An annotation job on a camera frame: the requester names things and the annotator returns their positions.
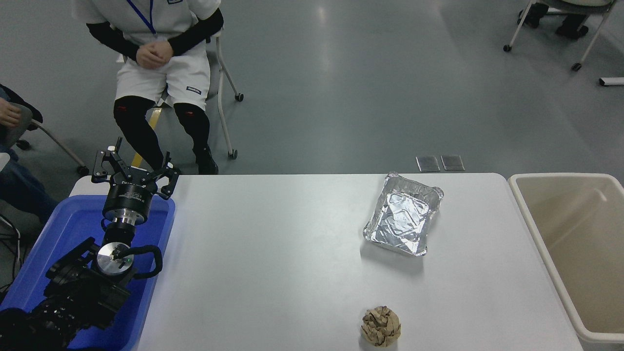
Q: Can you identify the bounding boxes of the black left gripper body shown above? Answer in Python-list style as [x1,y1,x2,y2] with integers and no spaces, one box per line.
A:
[103,176,157,217]

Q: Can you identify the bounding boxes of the person's right hand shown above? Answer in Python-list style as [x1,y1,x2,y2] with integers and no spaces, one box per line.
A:
[136,43,157,69]

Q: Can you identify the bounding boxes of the person's hand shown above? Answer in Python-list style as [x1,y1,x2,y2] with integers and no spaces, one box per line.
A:
[0,102,22,130]

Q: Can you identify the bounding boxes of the person's left hand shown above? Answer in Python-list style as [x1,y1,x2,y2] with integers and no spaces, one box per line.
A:
[149,40,172,66]

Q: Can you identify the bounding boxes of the blue plastic tray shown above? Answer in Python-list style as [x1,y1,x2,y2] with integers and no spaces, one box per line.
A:
[0,195,176,351]

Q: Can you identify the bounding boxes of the white wheeled chair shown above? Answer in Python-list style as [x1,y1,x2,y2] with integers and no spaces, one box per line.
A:
[502,0,617,72]
[155,24,244,159]

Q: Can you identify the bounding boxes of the person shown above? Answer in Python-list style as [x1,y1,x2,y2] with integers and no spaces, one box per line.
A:
[517,0,590,40]
[0,85,57,225]
[71,0,225,175]

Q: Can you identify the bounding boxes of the grey wheeled chair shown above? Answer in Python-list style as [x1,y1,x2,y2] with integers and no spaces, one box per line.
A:
[0,102,90,176]

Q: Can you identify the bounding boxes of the silver foil tray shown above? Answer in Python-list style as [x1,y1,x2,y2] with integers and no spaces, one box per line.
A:
[362,171,445,257]

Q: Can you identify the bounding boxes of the crumpled tan paper ball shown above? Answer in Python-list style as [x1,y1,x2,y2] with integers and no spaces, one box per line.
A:
[360,306,402,348]

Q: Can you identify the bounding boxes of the large pale bin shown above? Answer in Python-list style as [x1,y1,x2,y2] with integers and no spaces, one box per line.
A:
[508,173,624,345]

